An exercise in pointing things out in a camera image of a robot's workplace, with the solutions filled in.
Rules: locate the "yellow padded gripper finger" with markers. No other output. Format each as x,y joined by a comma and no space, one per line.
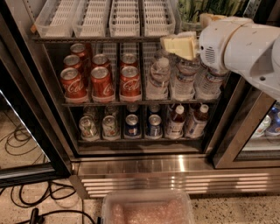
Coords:
206,19
185,44

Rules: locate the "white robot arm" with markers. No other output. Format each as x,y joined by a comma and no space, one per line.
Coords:
236,44

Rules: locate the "white shelf tray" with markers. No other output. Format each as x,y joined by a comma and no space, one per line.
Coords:
158,18
90,19
124,18
55,19

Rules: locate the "red cola can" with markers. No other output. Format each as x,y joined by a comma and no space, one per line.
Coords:
128,59
102,85
100,60
75,91
80,50
130,84
73,61

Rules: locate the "red cola can front right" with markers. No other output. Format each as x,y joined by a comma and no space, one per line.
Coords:
130,84

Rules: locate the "steel fridge door right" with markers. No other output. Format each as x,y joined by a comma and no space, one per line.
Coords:
240,110

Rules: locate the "blue pepsi can right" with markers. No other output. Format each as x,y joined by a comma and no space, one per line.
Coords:
154,128

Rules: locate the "blue pepsi can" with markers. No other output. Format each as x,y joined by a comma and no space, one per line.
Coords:
154,128
132,126

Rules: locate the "red cola can front middle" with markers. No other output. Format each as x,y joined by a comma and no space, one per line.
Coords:
102,85

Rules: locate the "blue pepsi can left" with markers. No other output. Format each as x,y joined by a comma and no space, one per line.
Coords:
132,126

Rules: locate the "red cola can back left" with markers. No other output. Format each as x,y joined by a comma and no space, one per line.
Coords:
80,50

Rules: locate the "silver green can front right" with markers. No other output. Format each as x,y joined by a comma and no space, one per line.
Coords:
110,130

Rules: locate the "silver green can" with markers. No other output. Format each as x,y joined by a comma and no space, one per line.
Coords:
110,130
88,131

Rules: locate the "red cola can front left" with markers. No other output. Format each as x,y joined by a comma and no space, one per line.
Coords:
75,91

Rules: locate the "blue can behind right door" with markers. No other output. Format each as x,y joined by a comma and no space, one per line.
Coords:
274,128

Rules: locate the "silver green can front left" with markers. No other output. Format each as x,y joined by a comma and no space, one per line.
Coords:
88,131

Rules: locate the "steel fridge base grille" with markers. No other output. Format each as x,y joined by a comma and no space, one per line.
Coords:
96,177

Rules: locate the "glass fridge door left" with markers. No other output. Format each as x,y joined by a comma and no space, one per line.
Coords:
30,149

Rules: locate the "water bottle front middle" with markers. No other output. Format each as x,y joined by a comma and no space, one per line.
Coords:
182,87

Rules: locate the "water bottle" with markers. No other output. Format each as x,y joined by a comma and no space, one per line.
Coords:
182,87
158,80
209,85

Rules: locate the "water bottle front right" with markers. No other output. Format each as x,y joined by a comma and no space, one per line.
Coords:
209,85

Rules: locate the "water bottle front left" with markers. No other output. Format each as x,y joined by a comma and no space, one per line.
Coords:
158,80

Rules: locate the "tea bottle right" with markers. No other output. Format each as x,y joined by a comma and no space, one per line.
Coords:
197,122

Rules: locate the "tea bottle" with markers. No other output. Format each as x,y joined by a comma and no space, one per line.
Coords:
197,122
175,124

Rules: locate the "tea bottle left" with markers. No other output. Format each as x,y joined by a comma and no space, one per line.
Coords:
175,124

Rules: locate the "clear plastic bin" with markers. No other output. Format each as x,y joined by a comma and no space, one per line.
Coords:
147,206

